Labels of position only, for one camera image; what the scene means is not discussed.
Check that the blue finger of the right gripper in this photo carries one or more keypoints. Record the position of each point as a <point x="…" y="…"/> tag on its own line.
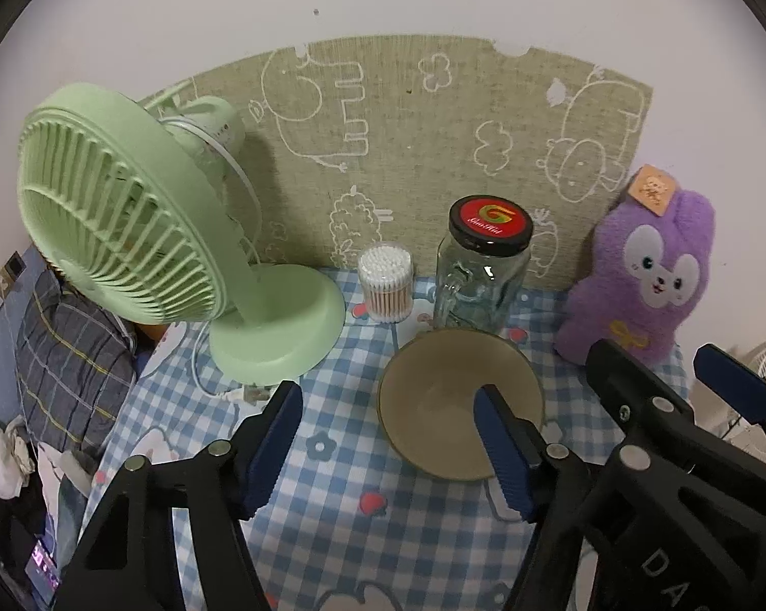
<point x="739" y="388"/>
<point x="625" y="387"/>

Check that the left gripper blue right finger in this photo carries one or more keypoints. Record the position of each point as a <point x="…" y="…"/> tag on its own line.
<point x="511" y="444"/>

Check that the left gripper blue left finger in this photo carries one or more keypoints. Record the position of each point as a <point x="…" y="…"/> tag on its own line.
<point x="266" y="440"/>

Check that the floral ceramic bowl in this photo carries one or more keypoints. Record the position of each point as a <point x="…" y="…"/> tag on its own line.
<point x="426" y="395"/>

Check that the blue checkered tablecloth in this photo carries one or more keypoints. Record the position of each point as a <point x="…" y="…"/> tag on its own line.
<point x="350" y="524"/>

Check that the purple plush bunny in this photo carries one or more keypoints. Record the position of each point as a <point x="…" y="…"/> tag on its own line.
<point x="650" y="266"/>

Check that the cotton swab container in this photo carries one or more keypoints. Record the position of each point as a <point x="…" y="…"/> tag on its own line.
<point x="386" y="274"/>

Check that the glass jar black lid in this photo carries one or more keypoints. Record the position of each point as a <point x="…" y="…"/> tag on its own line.
<point x="481" y="263"/>

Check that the grey plaid bedding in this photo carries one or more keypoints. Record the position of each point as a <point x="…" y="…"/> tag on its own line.
<point x="75" y="366"/>

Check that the green desk fan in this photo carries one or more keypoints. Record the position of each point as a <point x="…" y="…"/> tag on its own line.
<point x="127" y="202"/>

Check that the white crumpled cloth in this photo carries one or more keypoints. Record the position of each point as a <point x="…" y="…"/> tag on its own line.
<point x="16" y="465"/>

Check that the green cartoon wall mat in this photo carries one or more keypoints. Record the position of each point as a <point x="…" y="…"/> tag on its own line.
<point x="373" y="138"/>

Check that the wall power outlet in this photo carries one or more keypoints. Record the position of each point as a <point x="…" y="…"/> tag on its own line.
<point x="9" y="274"/>

